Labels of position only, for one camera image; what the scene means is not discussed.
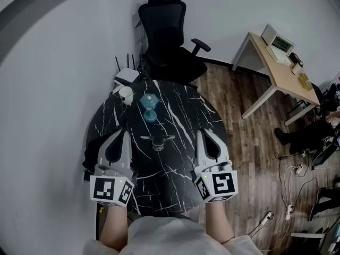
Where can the small white mug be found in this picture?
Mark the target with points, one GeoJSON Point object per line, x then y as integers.
{"type": "Point", "coordinates": [296, 69]}

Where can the black office chair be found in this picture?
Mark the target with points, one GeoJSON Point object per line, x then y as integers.
{"type": "Point", "coordinates": [164, 28]}

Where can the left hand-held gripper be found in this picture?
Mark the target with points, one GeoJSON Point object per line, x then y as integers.
{"type": "Point", "coordinates": [109, 191]}

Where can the white router with black antennas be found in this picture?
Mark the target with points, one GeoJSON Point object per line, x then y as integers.
{"type": "Point", "coordinates": [126, 74]}

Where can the wooden desk with white legs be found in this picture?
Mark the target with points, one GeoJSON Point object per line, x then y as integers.
{"type": "Point", "coordinates": [284, 76]}

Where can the round black marble table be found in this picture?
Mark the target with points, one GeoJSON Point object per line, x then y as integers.
{"type": "Point", "coordinates": [170, 174]}

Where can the person's white shirt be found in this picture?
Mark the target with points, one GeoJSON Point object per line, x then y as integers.
{"type": "Point", "coordinates": [170, 238]}

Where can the woven basket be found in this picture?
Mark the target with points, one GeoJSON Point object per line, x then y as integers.
{"type": "Point", "coordinates": [305, 81]}

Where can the white power strip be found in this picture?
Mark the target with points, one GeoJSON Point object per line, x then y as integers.
{"type": "Point", "coordinates": [299, 170]}
{"type": "Point", "coordinates": [267, 218]}
{"type": "Point", "coordinates": [289, 211]}

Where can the small black box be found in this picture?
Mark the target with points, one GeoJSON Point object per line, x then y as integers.
{"type": "Point", "coordinates": [295, 58]}

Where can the white cup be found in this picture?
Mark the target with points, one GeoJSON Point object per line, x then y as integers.
{"type": "Point", "coordinates": [126, 94]}

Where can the white bar frame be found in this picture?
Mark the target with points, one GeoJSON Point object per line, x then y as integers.
{"type": "Point", "coordinates": [308, 234]}

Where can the wall socket with adapter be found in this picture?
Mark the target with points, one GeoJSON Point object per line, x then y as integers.
{"type": "Point", "coordinates": [87, 175]}

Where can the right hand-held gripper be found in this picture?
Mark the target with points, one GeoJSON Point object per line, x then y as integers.
{"type": "Point", "coordinates": [220, 186]}

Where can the black round open bag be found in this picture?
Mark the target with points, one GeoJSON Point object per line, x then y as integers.
{"type": "Point", "coordinates": [325, 154]}

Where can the person's right forearm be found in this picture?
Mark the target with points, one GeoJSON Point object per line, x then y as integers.
{"type": "Point", "coordinates": [219, 219]}

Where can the white toaster oven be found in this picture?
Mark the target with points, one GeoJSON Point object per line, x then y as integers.
{"type": "Point", "coordinates": [277, 40]}

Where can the person's left forearm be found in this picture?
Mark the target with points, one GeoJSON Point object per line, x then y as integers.
{"type": "Point", "coordinates": [112, 227]}

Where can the flat white box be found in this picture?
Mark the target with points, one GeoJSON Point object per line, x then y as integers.
{"type": "Point", "coordinates": [279, 56]}

